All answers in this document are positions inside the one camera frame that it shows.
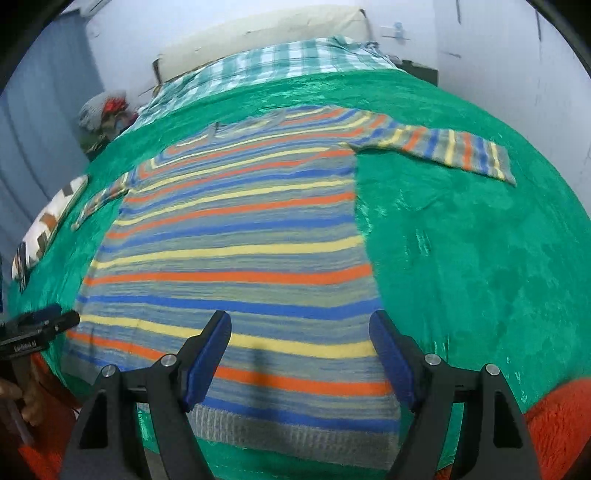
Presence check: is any person left hand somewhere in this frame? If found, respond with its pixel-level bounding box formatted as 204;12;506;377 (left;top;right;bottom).
1;356;45;427

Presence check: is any dark bedside table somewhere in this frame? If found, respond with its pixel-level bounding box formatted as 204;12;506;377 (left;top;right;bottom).
400;60;439;86

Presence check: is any pile of clothes with red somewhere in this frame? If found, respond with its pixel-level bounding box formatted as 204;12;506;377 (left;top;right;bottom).
78;90;138;161

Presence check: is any multicolour striped knit sweater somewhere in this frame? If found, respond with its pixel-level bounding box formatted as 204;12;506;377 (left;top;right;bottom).
61;105;513;469

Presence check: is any white brown patterned pillow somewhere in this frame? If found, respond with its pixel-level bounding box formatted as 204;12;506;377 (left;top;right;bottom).
11;175;89;292

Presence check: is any cream padded headboard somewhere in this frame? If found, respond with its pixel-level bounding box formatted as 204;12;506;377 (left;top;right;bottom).
152;5;373;85

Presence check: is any green white checked bedsheet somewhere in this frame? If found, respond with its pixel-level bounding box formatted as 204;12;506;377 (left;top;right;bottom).
125;35;398;134

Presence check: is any green plush blanket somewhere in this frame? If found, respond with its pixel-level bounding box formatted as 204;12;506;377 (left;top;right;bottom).
7;70;590;479

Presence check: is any orange fuzzy sleeve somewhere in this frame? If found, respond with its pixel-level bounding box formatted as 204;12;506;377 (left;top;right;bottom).
434;377;591;480

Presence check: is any blue grey curtain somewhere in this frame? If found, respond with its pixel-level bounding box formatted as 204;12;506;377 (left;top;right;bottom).
0;8;105;269

